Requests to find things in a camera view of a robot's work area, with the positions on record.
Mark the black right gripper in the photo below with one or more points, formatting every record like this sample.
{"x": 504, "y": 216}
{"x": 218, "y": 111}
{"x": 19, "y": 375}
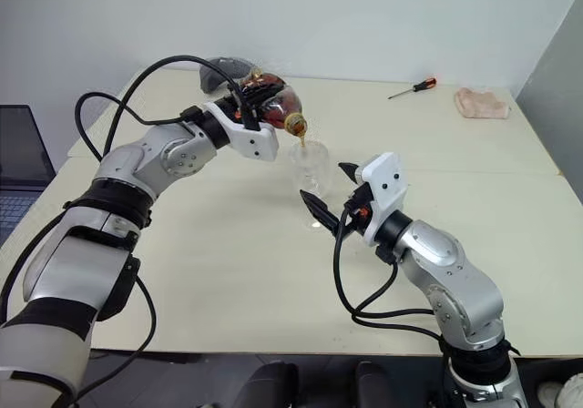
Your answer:
{"x": 357, "y": 200}

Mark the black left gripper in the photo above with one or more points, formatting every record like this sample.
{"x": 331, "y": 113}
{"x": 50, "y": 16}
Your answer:
{"x": 230, "y": 105}

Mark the bottle of brown liquid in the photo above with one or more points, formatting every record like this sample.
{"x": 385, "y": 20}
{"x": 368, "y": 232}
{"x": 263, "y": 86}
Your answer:
{"x": 286, "y": 104}

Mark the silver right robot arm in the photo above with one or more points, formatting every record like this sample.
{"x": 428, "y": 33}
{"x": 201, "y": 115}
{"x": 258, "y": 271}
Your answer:
{"x": 442, "y": 253}

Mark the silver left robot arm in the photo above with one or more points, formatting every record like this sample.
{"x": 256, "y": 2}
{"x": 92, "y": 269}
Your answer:
{"x": 136, "y": 157}

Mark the clear glass cup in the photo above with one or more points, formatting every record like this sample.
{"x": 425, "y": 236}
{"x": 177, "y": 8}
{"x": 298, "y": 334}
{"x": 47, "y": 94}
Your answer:
{"x": 309, "y": 166}

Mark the dark grey curved object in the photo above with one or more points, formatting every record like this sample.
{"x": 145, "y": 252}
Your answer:
{"x": 213, "y": 80}

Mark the pink cloth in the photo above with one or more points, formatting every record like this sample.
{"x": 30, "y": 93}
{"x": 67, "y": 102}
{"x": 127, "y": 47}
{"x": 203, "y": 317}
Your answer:
{"x": 480, "y": 104}

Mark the grey partition panel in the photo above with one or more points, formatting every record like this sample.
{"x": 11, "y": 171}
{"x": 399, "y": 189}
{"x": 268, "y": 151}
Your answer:
{"x": 555, "y": 84}

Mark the dark laptop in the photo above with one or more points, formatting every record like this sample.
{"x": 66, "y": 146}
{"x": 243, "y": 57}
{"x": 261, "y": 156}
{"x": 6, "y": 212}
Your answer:
{"x": 23, "y": 153}

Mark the white shoe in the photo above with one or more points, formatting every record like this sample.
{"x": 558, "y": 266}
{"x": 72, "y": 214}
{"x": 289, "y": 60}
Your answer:
{"x": 549, "y": 393}
{"x": 574, "y": 392}

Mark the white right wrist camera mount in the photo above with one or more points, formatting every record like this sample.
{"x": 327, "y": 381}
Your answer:
{"x": 385, "y": 176}

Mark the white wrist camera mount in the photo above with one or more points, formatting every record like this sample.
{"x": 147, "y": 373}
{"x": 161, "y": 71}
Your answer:
{"x": 255, "y": 144}
{"x": 385, "y": 176}

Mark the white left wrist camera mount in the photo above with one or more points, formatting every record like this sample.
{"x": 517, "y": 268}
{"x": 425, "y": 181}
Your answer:
{"x": 255, "y": 144}

